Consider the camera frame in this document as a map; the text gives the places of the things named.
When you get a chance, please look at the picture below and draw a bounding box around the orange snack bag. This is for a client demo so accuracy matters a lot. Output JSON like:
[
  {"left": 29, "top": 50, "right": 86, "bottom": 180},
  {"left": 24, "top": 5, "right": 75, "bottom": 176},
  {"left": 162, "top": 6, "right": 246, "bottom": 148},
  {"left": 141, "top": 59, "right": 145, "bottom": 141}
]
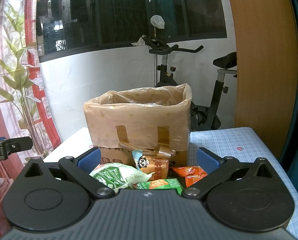
[{"left": 172, "top": 166, "right": 208, "bottom": 187}]

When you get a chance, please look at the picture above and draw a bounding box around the green white snack bag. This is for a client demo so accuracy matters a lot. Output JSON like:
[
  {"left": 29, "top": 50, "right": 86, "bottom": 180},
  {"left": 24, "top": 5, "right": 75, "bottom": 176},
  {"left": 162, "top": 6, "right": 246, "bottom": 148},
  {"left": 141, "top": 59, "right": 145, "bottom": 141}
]
[{"left": 89, "top": 163, "right": 154, "bottom": 193}]

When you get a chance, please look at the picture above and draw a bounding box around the green orange snack pack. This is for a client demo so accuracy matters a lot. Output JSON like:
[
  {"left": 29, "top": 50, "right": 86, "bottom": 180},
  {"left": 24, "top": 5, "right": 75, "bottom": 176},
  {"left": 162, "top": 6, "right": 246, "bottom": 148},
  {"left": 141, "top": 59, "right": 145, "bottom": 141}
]
[{"left": 133, "top": 178, "right": 183, "bottom": 195}]

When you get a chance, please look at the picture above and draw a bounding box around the panda bread snack pack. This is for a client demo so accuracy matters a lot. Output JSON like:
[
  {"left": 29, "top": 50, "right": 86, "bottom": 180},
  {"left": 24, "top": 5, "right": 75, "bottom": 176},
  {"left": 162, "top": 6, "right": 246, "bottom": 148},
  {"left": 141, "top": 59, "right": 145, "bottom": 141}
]
[{"left": 132, "top": 150, "right": 169, "bottom": 180}]

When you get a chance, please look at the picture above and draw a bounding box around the plaid tablecloth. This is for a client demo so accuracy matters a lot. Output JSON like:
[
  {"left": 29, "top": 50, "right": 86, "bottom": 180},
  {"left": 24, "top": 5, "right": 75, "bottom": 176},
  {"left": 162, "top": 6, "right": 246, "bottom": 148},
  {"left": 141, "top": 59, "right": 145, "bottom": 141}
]
[{"left": 188, "top": 127, "right": 298, "bottom": 239}]

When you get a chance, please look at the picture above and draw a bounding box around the red white curtain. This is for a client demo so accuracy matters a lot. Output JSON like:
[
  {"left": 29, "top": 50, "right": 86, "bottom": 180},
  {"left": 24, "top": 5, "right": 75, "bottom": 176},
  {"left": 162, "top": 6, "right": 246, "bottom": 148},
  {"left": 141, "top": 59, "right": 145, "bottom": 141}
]
[{"left": 0, "top": 0, "right": 61, "bottom": 237}]

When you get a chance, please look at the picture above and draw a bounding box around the black exercise bike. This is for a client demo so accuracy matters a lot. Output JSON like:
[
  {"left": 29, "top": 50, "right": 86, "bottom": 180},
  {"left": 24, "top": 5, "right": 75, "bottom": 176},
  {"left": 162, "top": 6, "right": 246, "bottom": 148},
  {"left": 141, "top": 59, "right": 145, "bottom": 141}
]
[{"left": 141, "top": 36, "right": 238, "bottom": 132}]

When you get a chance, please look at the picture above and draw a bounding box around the green bamboo plant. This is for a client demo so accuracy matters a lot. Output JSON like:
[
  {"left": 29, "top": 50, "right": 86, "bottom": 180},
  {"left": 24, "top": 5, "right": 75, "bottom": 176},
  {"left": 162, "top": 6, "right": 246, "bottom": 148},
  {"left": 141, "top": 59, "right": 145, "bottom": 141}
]
[{"left": 0, "top": 4, "right": 52, "bottom": 157}]

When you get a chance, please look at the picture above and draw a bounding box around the cardboard box with plastic liner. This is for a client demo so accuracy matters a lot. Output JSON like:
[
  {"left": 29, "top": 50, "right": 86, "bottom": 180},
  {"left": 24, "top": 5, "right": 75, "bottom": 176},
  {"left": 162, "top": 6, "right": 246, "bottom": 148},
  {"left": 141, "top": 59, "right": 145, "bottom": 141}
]
[{"left": 83, "top": 83, "right": 192, "bottom": 166}]

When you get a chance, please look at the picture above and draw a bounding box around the wooden door panel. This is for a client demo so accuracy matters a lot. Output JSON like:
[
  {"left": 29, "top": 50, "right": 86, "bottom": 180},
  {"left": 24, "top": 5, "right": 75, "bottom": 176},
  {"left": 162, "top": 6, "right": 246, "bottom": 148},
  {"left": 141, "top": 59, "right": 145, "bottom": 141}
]
[{"left": 230, "top": 0, "right": 298, "bottom": 157}]

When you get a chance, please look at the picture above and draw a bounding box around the dark window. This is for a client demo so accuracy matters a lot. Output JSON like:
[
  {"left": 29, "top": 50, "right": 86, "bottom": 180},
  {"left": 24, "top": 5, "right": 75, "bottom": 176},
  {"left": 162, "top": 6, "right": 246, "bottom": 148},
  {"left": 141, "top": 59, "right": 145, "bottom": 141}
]
[{"left": 36, "top": 0, "right": 227, "bottom": 61}]

